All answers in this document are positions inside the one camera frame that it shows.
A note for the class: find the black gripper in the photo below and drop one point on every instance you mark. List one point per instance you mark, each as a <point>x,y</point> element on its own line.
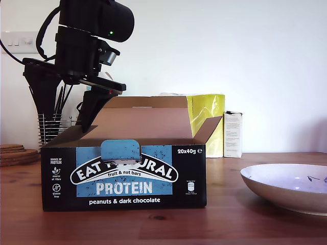
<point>76,58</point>

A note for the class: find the black blue snack bar carton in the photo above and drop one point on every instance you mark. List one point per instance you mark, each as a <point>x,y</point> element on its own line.
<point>122,183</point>

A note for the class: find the white printed carton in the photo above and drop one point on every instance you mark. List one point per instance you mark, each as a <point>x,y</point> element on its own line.
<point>233,135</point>

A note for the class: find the black stick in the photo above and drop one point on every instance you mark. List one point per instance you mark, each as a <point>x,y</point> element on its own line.
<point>67,98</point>
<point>58,99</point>
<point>63,98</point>

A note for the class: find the dark wooden utensil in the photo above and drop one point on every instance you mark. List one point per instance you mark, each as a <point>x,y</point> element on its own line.
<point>78,109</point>

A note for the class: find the white tissue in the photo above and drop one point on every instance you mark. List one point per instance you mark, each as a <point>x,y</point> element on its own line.
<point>107,75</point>

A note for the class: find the large round cork trivet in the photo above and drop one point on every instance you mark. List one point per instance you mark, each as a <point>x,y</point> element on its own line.
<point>25,163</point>
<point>29,154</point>

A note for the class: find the small round cork coaster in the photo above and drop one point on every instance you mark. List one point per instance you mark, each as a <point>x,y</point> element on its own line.
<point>11,151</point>
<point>10,146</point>

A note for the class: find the white plastic wrapped pack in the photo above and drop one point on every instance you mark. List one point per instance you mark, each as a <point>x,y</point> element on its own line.
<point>168,94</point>

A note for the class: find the yellow plastic wrapped pack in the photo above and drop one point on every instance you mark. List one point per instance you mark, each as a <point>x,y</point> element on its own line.
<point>212,107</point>

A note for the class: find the white shallow bowl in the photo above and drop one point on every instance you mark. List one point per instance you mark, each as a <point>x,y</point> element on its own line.
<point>281,189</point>

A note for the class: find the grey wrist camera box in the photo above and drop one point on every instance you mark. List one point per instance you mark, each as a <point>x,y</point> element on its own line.
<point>111,57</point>

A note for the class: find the white wall switch plate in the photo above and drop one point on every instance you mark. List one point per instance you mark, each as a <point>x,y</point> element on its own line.
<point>20,48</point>

